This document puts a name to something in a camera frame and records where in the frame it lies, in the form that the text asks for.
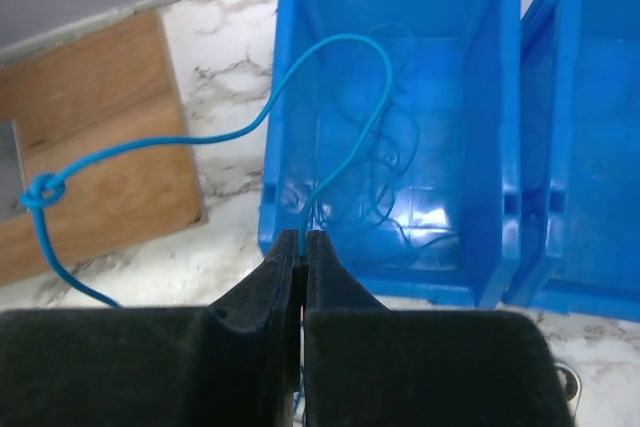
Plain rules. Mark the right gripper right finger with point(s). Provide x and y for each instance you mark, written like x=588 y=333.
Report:
x=368 y=365

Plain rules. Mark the wooden base board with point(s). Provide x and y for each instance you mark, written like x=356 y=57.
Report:
x=110 y=87

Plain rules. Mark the blue storage bin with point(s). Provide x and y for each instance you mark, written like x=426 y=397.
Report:
x=579 y=158
x=396 y=131

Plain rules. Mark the grey metal stand bracket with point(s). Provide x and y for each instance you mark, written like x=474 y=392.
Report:
x=11 y=173

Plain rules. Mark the blue storage bin left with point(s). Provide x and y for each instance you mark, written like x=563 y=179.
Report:
x=396 y=131

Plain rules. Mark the blue storage bin right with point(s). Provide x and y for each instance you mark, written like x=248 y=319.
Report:
x=579 y=158

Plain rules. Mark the long ratchet chrome wrench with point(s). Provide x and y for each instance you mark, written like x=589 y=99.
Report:
x=571 y=385

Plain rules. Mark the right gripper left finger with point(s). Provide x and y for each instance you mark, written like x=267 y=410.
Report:
x=233 y=362

